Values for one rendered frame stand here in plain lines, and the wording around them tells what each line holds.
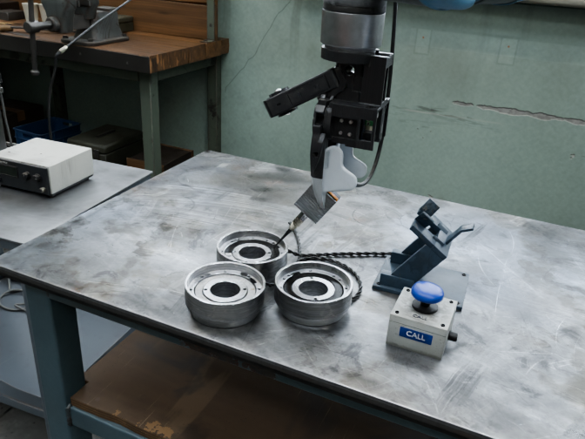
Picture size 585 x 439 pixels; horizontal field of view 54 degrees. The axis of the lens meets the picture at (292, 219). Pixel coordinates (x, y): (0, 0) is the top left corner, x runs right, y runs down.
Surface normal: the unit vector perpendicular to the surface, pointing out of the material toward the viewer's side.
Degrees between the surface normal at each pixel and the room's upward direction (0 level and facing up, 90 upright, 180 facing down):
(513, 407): 0
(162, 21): 90
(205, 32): 90
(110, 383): 0
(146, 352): 0
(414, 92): 90
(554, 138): 90
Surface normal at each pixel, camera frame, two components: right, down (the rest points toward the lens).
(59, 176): 0.93, 0.20
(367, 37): 0.42, 0.42
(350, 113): -0.37, 0.39
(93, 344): 0.06, -0.90
